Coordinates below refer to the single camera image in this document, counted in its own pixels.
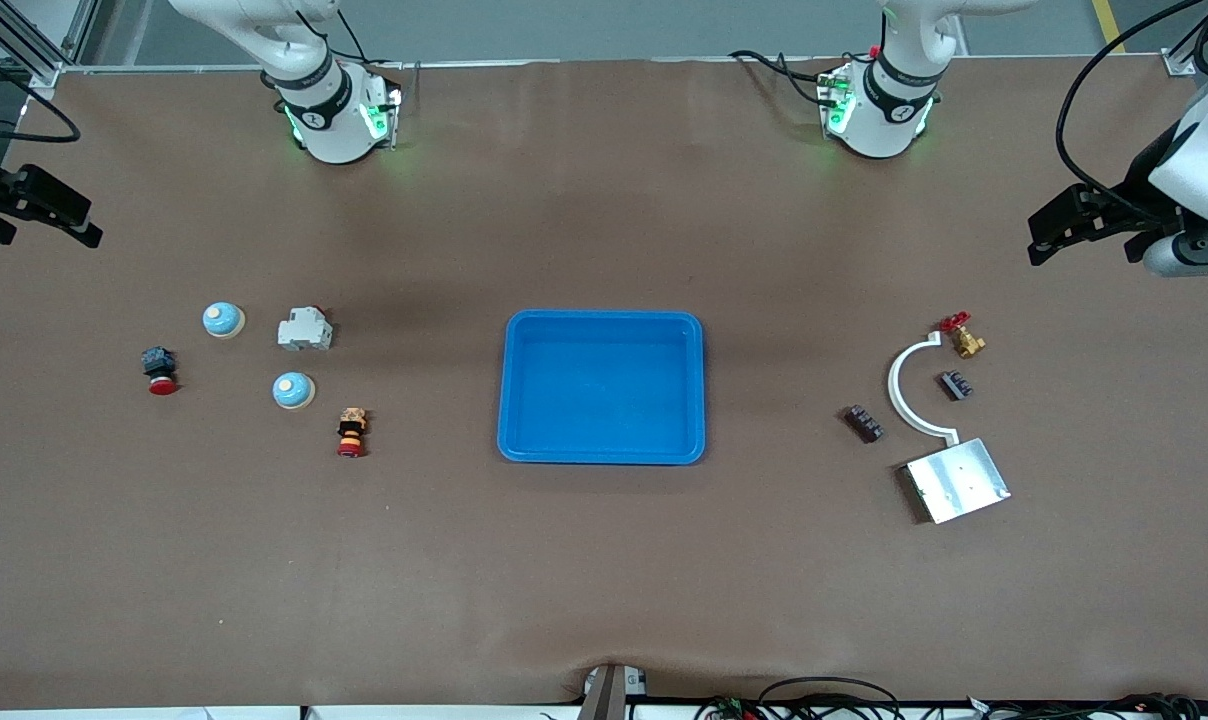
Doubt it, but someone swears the silver metal plate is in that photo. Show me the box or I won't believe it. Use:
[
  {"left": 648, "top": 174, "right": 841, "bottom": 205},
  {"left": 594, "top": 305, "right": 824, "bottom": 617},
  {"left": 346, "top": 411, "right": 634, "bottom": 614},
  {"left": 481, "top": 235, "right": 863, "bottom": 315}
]
[{"left": 902, "top": 438, "right": 1012, "bottom": 525}]

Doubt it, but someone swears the brass valve red handle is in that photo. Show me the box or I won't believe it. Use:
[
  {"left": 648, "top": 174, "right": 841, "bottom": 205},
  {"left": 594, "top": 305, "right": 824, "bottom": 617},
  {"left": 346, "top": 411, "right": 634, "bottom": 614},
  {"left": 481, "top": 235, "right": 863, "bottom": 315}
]
[{"left": 941, "top": 312, "right": 987, "bottom": 359}]

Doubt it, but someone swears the metal table clamp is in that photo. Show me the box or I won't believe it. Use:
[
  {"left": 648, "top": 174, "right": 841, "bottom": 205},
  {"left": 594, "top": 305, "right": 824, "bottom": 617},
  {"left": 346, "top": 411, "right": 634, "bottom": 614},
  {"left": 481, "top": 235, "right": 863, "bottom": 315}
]
[{"left": 579, "top": 663, "right": 650, "bottom": 720}]

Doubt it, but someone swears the brown table mat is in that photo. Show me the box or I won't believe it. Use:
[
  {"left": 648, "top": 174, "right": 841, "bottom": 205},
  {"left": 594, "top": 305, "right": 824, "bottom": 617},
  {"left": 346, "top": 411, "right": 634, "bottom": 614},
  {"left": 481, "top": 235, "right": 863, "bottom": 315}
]
[{"left": 0, "top": 55, "right": 1208, "bottom": 713}]

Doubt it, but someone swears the black base cable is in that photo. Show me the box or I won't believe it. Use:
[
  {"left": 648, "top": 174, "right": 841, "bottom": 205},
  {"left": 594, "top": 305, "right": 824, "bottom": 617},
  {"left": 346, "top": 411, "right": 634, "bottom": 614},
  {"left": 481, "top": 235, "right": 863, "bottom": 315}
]
[{"left": 729, "top": 50, "right": 837, "bottom": 107}]

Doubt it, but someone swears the white circuit breaker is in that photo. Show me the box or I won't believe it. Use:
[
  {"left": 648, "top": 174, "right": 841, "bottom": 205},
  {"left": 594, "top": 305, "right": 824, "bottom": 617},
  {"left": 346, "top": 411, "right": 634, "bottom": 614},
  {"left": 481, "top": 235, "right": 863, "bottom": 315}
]
[{"left": 277, "top": 306, "right": 334, "bottom": 352}]

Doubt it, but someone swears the red yellow emergency stop button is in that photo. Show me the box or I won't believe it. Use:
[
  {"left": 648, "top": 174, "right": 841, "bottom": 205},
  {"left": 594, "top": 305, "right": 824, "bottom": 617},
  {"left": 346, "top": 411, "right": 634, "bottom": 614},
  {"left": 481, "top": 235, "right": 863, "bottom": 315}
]
[{"left": 336, "top": 406, "right": 369, "bottom": 459}]

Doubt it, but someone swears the white curved pipe clamp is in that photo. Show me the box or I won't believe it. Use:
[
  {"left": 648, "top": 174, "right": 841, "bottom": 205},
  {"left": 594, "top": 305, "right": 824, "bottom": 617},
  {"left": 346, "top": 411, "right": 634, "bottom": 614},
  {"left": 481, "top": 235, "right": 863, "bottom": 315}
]
[{"left": 887, "top": 333, "right": 960, "bottom": 446}]

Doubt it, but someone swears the aluminium frame profile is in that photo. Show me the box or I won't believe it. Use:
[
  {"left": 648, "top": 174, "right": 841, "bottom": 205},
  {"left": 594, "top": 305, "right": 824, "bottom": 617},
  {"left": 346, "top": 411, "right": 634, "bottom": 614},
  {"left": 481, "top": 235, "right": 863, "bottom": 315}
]
[{"left": 0, "top": 0, "right": 90, "bottom": 91}]

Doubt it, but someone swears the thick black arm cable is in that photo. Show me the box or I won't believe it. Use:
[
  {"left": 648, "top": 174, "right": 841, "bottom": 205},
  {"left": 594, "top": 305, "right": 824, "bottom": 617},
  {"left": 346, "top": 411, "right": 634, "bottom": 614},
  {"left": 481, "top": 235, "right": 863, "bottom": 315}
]
[{"left": 1054, "top": 0, "right": 1208, "bottom": 193}]

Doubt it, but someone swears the black cable bundle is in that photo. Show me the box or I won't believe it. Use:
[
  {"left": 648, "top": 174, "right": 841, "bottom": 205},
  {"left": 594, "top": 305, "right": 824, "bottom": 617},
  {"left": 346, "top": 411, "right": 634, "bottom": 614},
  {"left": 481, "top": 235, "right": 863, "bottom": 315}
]
[{"left": 694, "top": 677, "right": 907, "bottom": 720}]

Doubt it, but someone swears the red push button blue body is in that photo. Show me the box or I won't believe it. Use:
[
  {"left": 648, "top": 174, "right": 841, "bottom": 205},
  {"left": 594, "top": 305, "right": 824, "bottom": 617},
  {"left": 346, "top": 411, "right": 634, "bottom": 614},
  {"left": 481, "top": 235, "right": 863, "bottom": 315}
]
[{"left": 141, "top": 346, "right": 179, "bottom": 396}]

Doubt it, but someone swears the blue plastic tray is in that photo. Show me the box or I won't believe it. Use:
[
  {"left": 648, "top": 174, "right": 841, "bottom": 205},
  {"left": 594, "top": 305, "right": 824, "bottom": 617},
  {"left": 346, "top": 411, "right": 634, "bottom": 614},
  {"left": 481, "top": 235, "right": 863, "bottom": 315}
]
[{"left": 496, "top": 310, "right": 706, "bottom": 466}]

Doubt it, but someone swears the black looped cable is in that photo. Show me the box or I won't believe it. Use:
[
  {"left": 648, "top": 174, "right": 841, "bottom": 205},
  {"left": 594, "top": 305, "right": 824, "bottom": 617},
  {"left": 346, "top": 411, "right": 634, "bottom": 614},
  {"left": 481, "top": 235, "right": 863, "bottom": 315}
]
[{"left": 0, "top": 40, "right": 81, "bottom": 143}]

